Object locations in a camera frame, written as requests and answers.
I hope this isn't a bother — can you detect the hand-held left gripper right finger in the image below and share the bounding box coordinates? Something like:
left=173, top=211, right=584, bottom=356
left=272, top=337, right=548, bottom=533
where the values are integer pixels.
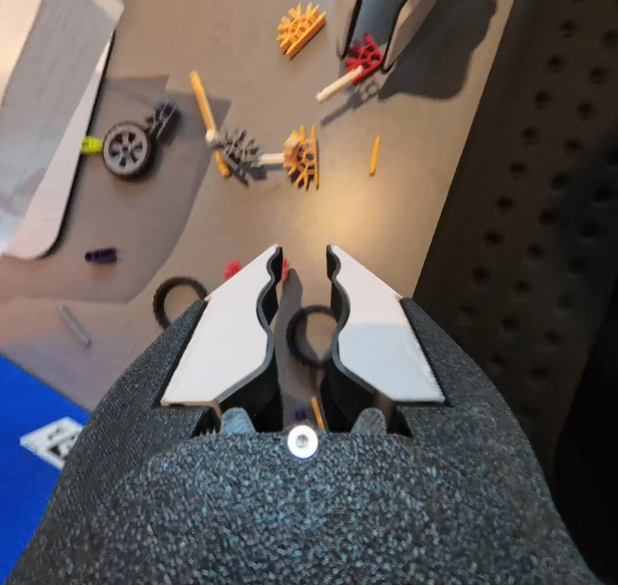
left=326, top=243, right=446, bottom=407

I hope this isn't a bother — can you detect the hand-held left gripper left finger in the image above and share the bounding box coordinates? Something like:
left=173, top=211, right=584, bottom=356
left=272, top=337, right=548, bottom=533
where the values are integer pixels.
left=159, top=243, right=283, bottom=409

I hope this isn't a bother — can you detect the yellow half-round connector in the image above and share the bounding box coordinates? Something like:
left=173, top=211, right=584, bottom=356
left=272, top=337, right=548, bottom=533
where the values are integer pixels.
left=276, top=3, right=326, bottom=58

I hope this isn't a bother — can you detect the red plastic connector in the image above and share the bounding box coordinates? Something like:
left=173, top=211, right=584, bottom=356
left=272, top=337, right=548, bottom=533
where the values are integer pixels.
left=344, top=34, right=384, bottom=83

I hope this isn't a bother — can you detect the blue bin with square tag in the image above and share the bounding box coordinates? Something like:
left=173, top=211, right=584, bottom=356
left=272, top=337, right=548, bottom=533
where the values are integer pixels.
left=0, top=353, right=92, bottom=576

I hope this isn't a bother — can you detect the black rubber tyre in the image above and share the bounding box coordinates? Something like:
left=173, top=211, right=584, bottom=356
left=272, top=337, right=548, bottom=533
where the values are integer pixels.
left=152, top=277, right=208, bottom=330
left=286, top=305, right=339, bottom=368

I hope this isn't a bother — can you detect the small grey pin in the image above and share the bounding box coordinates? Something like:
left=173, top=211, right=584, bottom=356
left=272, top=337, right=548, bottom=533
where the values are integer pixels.
left=57, top=304, right=92, bottom=346

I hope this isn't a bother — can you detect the orange plastic connector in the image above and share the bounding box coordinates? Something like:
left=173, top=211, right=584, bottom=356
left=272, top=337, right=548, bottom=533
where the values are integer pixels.
left=282, top=125, right=319, bottom=190

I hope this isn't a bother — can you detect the long yellow rod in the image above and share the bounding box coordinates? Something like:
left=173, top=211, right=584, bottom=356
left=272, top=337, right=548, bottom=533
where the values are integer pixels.
left=189, top=71, right=231, bottom=178

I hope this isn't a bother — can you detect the toy wheel with black tyre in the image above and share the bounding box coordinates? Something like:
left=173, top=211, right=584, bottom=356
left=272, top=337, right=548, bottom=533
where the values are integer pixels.
left=102, top=120, right=156, bottom=180

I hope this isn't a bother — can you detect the toy instruction booklet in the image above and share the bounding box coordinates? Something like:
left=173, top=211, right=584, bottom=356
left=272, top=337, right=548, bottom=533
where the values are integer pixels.
left=0, top=0, right=125, bottom=219

